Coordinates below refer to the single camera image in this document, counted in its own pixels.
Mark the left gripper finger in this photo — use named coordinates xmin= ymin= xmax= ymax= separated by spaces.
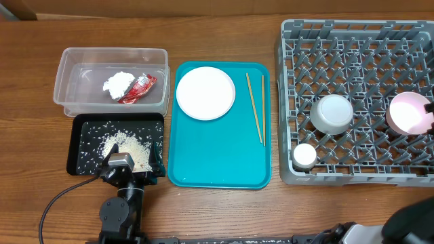
xmin=152 ymin=142 xmax=166 ymax=176
xmin=103 ymin=144 xmax=119 ymax=161

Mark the pink bowl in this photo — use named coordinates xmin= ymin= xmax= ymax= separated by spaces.
xmin=386 ymin=91 xmax=433 ymax=135

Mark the rice pile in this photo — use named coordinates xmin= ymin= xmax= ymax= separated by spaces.
xmin=79 ymin=120 xmax=163 ymax=174

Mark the white tissue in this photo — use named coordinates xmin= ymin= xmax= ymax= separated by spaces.
xmin=102 ymin=72 xmax=135 ymax=100

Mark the red snack wrapper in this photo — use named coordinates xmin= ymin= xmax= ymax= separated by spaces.
xmin=118 ymin=73 xmax=157 ymax=104

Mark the large white plate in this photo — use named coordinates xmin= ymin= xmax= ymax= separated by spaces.
xmin=176 ymin=66 xmax=236 ymax=121

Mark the grey bowl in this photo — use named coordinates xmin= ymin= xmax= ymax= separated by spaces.
xmin=310 ymin=94 xmax=353 ymax=135

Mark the wooden chopstick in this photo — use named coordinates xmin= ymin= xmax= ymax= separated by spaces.
xmin=245 ymin=73 xmax=263 ymax=143
xmin=261 ymin=75 xmax=266 ymax=147

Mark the white cup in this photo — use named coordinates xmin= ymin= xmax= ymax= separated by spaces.
xmin=292 ymin=143 xmax=317 ymax=171

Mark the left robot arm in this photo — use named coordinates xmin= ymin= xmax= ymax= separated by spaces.
xmin=98 ymin=143 xmax=166 ymax=244

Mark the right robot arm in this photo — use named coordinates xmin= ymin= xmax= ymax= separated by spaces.
xmin=312 ymin=101 xmax=433 ymax=243

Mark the grey dishwasher rack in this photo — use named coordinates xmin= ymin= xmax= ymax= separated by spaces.
xmin=275 ymin=20 xmax=433 ymax=187

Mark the black plastic tray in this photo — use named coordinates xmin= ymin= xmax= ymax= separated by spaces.
xmin=66 ymin=113 xmax=164 ymax=175

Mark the clear plastic bin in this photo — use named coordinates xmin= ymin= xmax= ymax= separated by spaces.
xmin=54 ymin=47 xmax=170 ymax=117

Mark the teal serving tray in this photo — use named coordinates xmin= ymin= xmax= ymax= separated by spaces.
xmin=167 ymin=61 xmax=272 ymax=189

